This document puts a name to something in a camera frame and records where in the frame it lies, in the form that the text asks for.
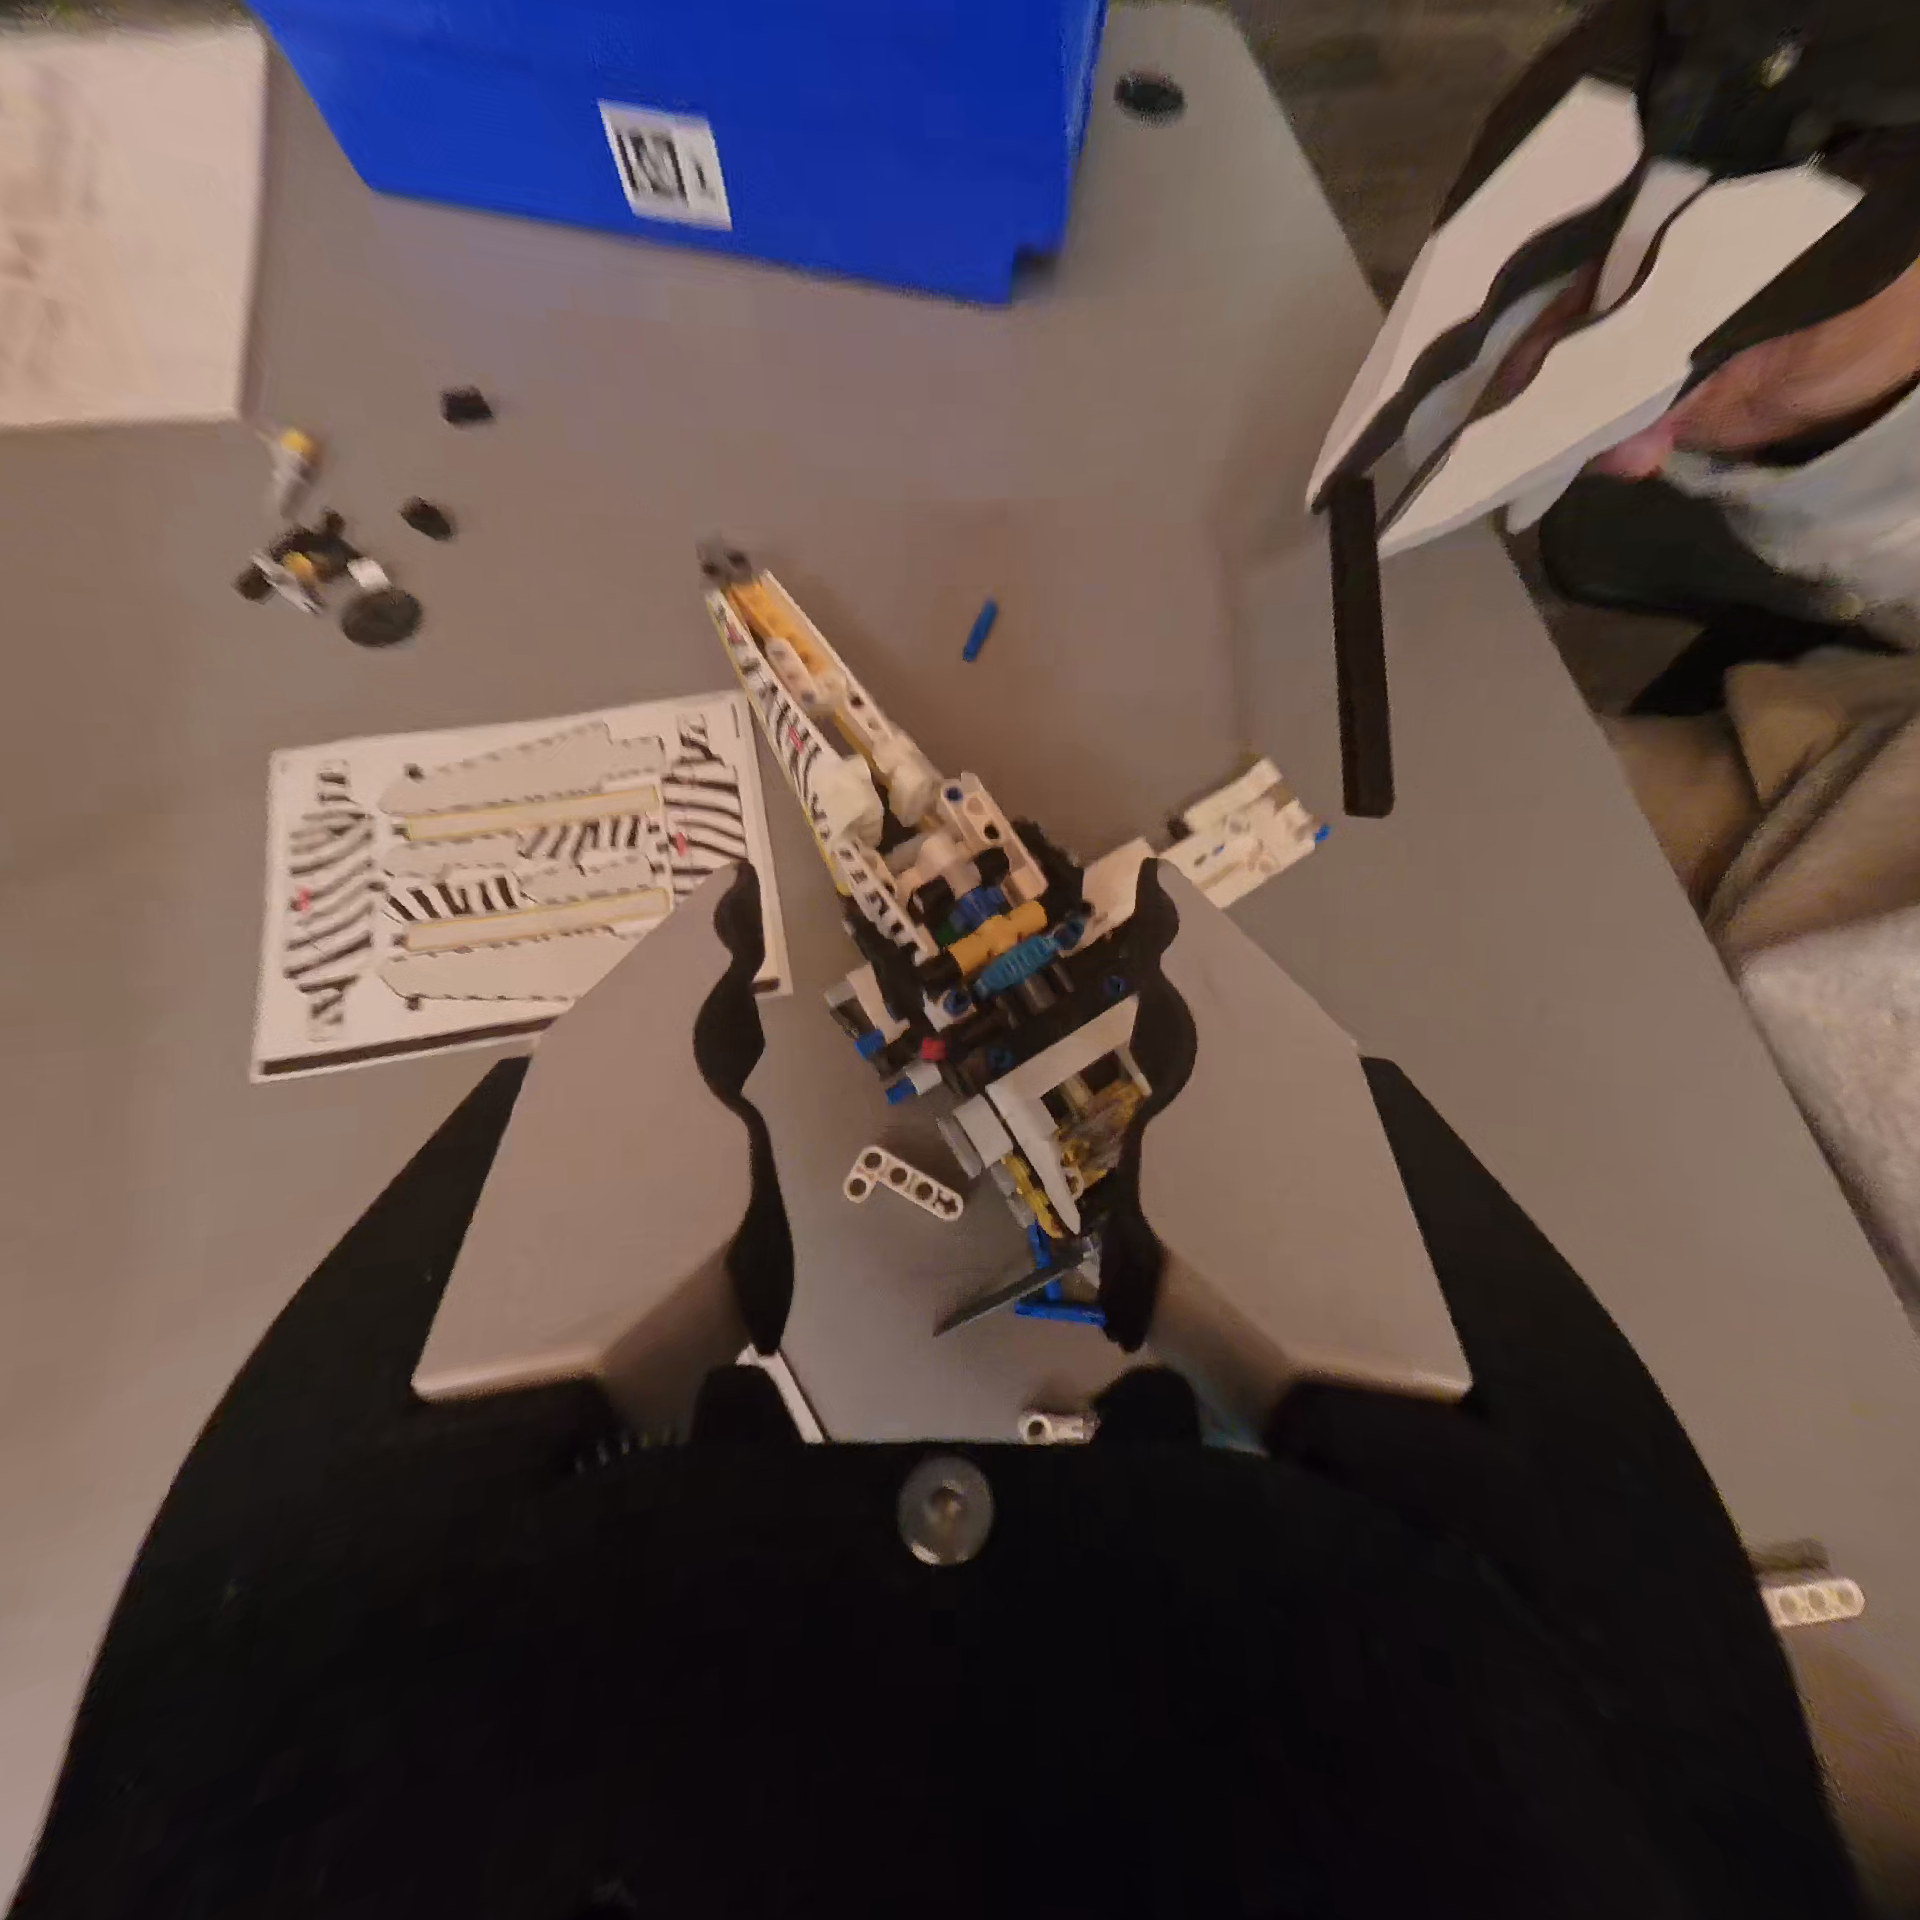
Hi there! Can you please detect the small grey black lego assembly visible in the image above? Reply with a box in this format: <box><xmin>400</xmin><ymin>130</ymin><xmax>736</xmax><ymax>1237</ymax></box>
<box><xmin>234</xmin><ymin>510</ymin><xmax>396</xmax><ymax>614</ymax></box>

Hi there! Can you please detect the white lego skid assembly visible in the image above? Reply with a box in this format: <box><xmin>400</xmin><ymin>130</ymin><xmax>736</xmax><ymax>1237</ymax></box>
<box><xmin>1079</xmin><ymin>757</ymin><xmax>1333</xmax><ymax>916</ymax></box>

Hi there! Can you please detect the zebra sticker sheet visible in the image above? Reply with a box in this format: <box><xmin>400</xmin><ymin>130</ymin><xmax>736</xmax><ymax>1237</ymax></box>
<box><xmin>250</xmin><ymin>690</ymin><xmax>793</xmax><ymax>1085</ymax></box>

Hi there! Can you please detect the person's right hand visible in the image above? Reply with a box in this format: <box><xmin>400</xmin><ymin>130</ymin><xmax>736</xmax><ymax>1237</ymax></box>
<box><xmin>1590</xmin><ymin>257</ymin><xmax>1920</xmax><ymax>482</ymax></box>

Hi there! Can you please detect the blue plastic bin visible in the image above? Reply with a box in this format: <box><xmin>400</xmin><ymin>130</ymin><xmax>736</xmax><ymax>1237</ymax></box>
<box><xmin>247</xmin><ymin>0</ymin><xmax>1112</xmax><ymax>307</ymax></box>

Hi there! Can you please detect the long black lego beam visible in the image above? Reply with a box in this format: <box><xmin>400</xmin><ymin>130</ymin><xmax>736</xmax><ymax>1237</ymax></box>
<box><xmin>1327</xmin><ymin>477</ymin><xmax>1397</xmax><ymax>818</ymax></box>

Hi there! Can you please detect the short white lego beam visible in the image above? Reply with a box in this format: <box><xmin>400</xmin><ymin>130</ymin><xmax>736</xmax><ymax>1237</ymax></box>
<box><xmin>1756</xmin><ymin>1545</ymin><xmax>1864</xmax><ymax>1629</ymax></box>

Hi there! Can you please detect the white angled lego beam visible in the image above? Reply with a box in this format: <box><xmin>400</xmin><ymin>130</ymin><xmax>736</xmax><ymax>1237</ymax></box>
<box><xmin>844</xmin><ymin>1142</ymin><xmax>964</xmax><ymax>1226</ymax></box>

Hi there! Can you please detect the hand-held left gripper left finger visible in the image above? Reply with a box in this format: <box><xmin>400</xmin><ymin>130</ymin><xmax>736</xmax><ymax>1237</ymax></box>
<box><xmin>412</xmin><ymin>861</ymin><xmax>793</xmax><ymax>1403</ymax></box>

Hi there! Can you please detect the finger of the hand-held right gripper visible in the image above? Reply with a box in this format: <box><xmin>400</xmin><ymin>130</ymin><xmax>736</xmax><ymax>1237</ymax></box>
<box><xmin>1305</xmin><ymin>75</ymin><xmax>1647</xmax><ymax>518</ymax></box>
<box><xmin>1370</xmin><ymin>157</ymin><xmax>1869</xmax><ymax>561</ymax></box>

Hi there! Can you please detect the white paper sheet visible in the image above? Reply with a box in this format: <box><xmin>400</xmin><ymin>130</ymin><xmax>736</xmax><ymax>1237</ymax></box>
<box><xmin>0</xmin><ymin>30</ymin><xmax>270</xmax><ymax>429</ymax></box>

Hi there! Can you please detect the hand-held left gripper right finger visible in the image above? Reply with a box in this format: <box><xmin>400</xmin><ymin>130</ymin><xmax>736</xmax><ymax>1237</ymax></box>
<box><xmin>1102</xmin><ymin>858</ymin><xmax>1473</xmax><ymax>1403</ymax></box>

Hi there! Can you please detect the zebra striped lego helicopter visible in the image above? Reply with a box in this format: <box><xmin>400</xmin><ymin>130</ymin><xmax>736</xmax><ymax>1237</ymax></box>
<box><xmin>697</xmin><ymin>537</ymin><xmax>1186</xmax><ymax>1338</ymax></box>

